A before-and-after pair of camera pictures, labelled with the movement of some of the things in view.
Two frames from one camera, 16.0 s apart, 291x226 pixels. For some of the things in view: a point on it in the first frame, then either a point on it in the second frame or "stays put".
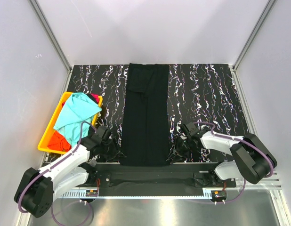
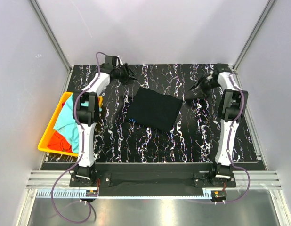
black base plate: x=155 y=175 stays put
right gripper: x=180 y=153 to x=201 y=79
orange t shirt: x=58 y=142 stays put
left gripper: x=115 y=150 to x=127 y=73
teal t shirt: x=80 y=108 stays put
